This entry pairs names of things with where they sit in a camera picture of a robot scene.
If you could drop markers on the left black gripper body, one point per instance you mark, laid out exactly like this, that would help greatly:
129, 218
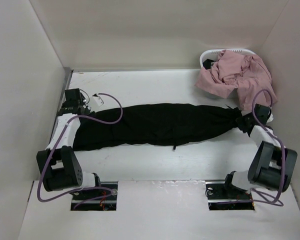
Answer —
87, 110

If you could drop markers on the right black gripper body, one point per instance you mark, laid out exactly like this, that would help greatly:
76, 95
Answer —
241, 121

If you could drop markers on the black trousers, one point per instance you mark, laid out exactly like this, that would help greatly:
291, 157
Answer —
164, 124

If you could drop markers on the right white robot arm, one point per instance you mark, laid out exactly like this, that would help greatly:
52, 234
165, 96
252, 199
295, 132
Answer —
273, 164

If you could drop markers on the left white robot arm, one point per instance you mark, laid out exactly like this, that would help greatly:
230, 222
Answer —
58, 163

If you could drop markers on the pink trousers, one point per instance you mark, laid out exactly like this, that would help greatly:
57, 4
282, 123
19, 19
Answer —
247, 74

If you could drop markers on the white laundry basket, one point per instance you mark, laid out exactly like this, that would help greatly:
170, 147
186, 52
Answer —
212, 55

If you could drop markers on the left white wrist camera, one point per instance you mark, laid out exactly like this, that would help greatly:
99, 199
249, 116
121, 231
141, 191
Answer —
95, 101

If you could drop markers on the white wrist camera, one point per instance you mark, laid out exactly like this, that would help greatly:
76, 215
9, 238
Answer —
95, 101
270, 118

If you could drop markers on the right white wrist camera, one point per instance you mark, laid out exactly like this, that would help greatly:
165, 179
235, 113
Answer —
270, 118

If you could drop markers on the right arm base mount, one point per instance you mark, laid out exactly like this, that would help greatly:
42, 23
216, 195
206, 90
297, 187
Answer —
222, 198

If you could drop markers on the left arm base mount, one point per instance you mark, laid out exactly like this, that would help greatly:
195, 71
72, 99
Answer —
96, 200

